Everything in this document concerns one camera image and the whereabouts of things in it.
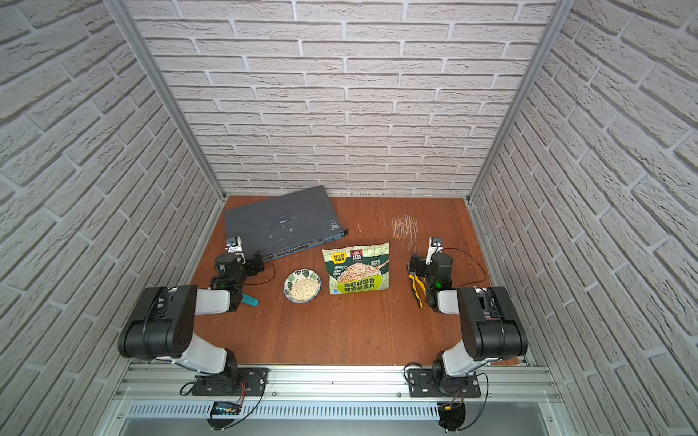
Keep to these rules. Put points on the green oats bag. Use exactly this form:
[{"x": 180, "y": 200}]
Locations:
[{"x": 358, "y": 269}]

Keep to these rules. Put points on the dark grey network switch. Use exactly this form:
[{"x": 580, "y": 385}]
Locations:
[{"x": 284, "y": 225}]

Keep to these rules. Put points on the green leaf pattern bowl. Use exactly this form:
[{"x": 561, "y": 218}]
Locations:
[{"x": 302, "y": 286}]

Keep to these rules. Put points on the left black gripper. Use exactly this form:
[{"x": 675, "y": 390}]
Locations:
[{"x": 237, "y": 289}]

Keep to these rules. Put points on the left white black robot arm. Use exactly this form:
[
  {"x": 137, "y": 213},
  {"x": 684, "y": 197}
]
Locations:
[{"x": 161, "y": 325}]

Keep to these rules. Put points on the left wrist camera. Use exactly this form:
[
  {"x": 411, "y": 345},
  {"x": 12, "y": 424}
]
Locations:
[{"x": 233, "y": 245}]

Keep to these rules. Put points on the right round black controller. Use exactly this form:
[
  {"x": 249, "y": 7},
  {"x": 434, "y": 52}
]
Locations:
[{"x": 451, "y": 416}]

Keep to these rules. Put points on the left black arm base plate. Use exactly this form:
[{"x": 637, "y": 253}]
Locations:
[{"x": 247, "y": 380}]

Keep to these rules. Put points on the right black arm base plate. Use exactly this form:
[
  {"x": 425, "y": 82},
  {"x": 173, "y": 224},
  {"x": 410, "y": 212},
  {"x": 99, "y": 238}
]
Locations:
[{"x": 423, "y": 383}]

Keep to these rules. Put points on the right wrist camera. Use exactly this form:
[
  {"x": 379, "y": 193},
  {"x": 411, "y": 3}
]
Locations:
[{"x": 435, "y": 246}]

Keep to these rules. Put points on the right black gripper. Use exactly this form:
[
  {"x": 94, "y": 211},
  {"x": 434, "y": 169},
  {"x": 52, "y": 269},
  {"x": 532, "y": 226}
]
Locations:
[{"x": 421, "y": 275}]

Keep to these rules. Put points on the aluminium front rail frame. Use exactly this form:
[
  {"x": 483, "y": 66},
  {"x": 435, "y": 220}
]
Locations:
[{"x": 323, "y": 392}]

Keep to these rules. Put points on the yellow black pliers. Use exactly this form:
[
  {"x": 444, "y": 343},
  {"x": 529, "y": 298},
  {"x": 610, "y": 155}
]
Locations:
[{"x": 417, "y": 289}]

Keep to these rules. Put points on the teal plastic tool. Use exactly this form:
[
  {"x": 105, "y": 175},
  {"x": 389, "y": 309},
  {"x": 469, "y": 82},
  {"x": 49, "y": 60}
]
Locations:
[{"x": 250, "y": 301}]

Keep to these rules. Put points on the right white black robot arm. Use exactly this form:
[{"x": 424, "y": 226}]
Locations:
[{"x": 490, "y": 327}]

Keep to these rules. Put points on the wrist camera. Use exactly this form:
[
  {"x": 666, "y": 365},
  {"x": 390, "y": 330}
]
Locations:
[
  {"x": 435, "y": 246},
  {"x": 233, "y": 245}
]

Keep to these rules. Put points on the left green controller board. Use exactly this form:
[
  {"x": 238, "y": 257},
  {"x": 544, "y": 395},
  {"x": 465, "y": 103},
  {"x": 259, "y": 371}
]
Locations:
[{"x": 225, "y": 409}]

